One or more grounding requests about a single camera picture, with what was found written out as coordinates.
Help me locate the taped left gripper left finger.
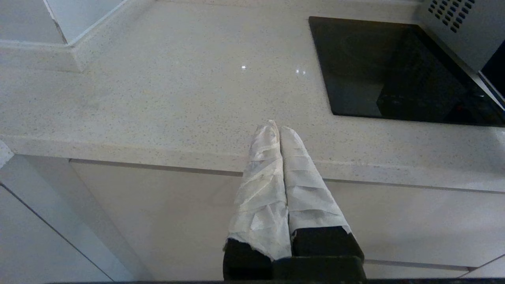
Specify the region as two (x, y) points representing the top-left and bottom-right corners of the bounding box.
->
(223, 120), (292, 280)

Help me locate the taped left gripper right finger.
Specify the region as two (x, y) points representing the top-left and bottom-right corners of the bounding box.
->
(279, 126), (364, 258)

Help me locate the silver black microwave oven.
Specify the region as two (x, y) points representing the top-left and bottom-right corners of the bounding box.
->
(414, 0), (505, 73)

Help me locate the white wide cabinet front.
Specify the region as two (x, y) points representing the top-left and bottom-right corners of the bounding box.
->
(70, 159), (505, 273)

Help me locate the white low drawer front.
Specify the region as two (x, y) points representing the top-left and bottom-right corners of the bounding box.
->
(363, 254), (505, 279)

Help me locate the black glass induction cooktop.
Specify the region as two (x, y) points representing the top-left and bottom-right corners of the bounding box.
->
(309, 17), (505, 127)

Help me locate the white cabinet corner panel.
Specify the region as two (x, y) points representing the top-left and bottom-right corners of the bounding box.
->
(0, 155), (153, 281)

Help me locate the white cabinet door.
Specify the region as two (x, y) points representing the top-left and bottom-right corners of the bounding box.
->
(0, 185), (113, 281)

